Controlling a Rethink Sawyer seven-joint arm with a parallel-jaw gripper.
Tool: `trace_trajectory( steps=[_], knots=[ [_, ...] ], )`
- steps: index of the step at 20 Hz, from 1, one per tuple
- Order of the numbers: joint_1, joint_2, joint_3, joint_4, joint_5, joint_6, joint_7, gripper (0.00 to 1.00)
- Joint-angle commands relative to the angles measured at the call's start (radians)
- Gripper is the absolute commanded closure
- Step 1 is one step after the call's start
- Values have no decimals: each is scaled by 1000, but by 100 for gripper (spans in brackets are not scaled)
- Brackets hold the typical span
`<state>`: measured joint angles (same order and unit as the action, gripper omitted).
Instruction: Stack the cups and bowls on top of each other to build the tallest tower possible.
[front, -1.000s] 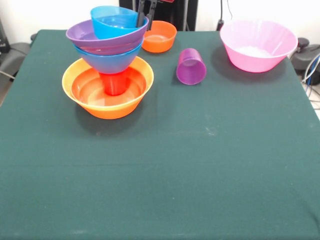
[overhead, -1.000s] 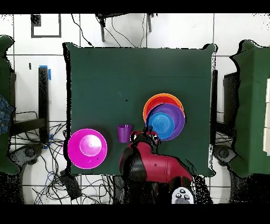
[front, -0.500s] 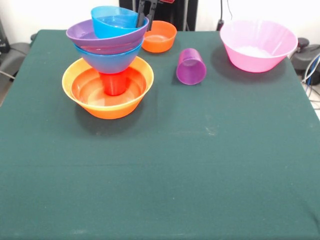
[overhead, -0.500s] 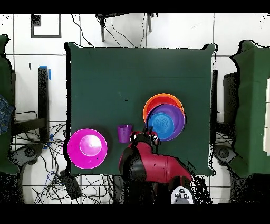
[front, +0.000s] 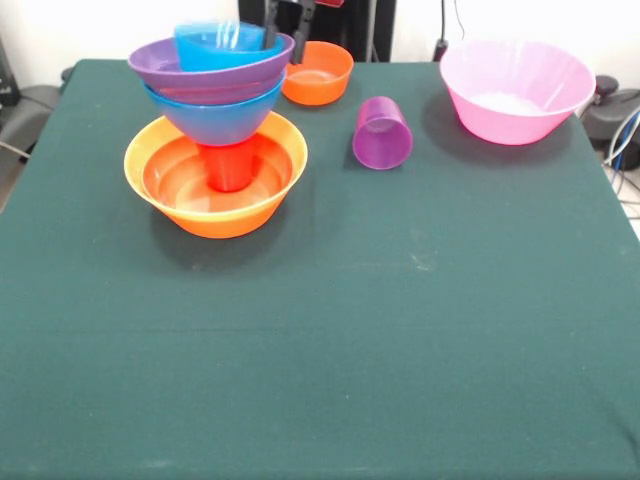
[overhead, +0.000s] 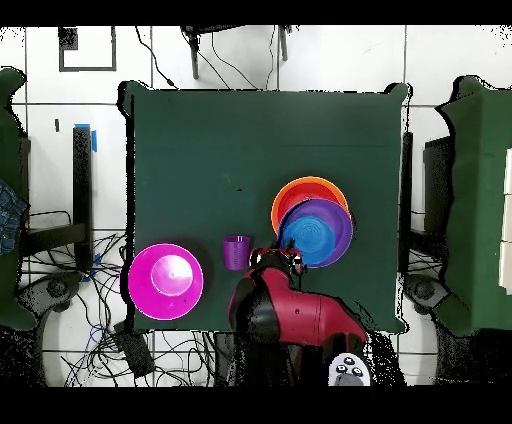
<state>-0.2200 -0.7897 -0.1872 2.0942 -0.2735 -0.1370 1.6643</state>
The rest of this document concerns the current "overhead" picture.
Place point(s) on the purple cup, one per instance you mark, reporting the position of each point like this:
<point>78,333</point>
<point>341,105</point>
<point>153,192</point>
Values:
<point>236,254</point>

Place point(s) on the dark green table cloth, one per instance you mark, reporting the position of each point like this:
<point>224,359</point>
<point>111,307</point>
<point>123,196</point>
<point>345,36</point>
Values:
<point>200,120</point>

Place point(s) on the wide purple bowl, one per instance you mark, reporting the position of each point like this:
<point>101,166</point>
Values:
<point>340,224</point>

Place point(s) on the large pink bowl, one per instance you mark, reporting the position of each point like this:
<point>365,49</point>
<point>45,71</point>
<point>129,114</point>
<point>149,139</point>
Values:
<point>166,282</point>

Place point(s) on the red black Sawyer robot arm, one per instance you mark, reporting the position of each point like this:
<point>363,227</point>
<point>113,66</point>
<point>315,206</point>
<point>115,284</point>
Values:
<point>304,316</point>

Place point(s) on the grey square floor frame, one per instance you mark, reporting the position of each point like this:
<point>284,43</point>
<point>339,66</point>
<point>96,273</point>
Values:
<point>88,69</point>

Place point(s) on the large orange bowl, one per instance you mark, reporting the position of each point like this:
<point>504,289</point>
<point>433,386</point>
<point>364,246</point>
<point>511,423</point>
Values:
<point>280,200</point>

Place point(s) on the wide red-orange bowl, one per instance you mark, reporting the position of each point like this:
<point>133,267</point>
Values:
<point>308,192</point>

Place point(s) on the green cloth side table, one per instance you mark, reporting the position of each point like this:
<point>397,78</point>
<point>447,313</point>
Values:
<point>484,160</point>
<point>8,160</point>

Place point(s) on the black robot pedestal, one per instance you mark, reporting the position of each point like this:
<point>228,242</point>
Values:
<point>224,348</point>

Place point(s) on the black power strip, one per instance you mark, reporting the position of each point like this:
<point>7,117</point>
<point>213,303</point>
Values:
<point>136,354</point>

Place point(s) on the black metal stand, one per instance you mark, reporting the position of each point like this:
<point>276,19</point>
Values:
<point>82,180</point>

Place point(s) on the black camera tripod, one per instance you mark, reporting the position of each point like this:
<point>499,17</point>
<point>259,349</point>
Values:
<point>194,60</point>

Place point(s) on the small blue bowl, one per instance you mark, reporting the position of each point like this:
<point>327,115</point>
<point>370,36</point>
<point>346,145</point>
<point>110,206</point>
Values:
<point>312,238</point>

